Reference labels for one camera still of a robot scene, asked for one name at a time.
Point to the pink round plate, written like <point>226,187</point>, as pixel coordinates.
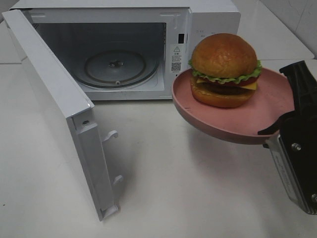
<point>272,99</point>

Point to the toy hamburger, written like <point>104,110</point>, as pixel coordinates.
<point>225,70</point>

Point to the warning label sticker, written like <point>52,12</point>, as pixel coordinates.
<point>176,53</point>

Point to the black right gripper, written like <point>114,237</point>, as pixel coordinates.
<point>298,132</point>

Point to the white microwave oven body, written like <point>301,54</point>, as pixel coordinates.
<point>77,29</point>

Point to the glass microwave turntable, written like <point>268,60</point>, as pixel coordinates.
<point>115,69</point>

